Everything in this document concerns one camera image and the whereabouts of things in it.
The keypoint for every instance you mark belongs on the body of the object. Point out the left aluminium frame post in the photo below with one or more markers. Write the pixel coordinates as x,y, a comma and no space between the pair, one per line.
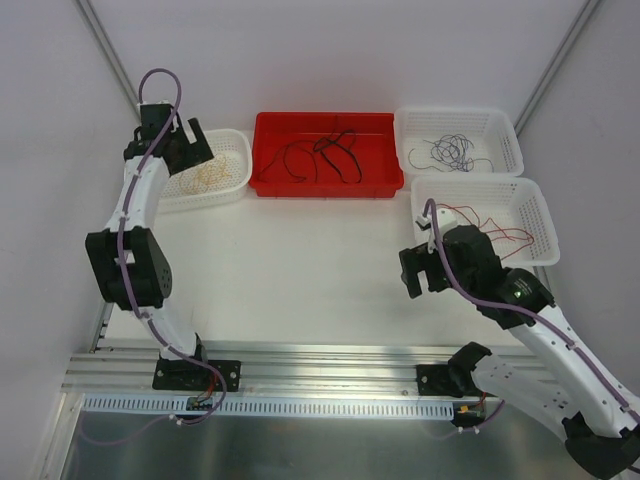
99,34

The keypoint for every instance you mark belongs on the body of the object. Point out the aluminium mounting rail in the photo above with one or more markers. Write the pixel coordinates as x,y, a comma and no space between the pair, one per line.
267,369

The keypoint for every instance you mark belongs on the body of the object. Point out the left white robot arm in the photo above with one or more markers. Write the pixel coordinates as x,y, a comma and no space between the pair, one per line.
129,265

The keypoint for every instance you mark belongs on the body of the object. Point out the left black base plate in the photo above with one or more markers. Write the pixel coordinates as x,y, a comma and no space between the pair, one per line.
180,375

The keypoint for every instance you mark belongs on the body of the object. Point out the white oval perforated basket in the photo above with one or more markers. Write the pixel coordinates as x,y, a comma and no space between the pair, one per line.
223,179

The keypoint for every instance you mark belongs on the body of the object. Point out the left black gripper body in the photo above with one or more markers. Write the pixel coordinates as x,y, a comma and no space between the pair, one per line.
187,151

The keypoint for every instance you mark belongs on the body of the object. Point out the aluminium frame post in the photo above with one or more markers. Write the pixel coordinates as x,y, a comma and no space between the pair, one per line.
99,34
569,41

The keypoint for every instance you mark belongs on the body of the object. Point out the white near rectangular basket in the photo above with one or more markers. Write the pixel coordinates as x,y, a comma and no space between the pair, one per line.
511,210

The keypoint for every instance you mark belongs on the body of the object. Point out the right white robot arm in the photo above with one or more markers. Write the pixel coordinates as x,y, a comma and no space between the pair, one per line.
590,411

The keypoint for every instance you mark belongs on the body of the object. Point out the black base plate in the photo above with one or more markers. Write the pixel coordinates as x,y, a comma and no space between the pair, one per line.
180,375
448,381

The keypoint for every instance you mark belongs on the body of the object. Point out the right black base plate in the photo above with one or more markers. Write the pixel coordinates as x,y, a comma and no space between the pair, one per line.
448,381

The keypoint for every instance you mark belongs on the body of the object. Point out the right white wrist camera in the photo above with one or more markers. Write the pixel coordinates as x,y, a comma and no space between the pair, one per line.
423,225

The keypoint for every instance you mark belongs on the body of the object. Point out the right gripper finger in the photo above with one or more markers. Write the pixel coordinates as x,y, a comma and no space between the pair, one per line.
414,265
437,278

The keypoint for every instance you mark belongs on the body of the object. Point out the white rectangular basket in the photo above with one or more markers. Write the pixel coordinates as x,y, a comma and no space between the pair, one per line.
477,141
511,210

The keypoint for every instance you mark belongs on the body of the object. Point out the white far rectangular basket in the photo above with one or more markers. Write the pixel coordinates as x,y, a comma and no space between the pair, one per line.
477,141

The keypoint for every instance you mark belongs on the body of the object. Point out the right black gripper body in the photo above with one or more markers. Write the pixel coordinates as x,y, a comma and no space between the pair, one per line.
425,270

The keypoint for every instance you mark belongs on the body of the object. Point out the right aluminium frame post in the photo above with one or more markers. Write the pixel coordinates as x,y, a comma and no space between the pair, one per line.
569,41

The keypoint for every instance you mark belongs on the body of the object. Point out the white slotted cable duct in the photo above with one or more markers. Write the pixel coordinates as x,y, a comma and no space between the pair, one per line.
276,407

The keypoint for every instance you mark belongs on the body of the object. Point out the red plastic bin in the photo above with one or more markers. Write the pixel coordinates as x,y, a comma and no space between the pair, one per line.
325,155

